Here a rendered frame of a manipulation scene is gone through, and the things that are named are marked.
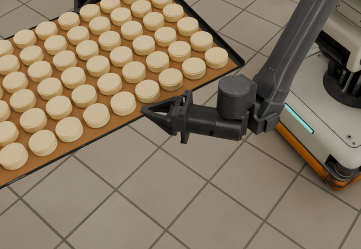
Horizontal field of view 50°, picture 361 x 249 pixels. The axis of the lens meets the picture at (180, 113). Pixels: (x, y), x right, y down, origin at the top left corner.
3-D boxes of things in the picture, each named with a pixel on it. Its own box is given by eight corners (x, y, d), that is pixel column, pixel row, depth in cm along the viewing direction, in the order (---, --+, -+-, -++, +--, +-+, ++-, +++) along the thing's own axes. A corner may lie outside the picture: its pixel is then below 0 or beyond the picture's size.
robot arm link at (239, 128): (243, 148, 74) (247, 128, 79) (247, 121, 70) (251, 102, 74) (208, 142, 76) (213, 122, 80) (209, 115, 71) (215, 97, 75)
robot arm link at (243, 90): (279, 126, 78) (248, 103, 83) (289, 79, 70) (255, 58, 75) (233, 151, 72) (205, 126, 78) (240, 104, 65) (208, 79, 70)
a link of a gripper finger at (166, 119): (139, 135, 80) (183, 144, 79) (134, 115, 75) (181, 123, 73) (149, 110, 84) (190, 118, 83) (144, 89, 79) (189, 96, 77)
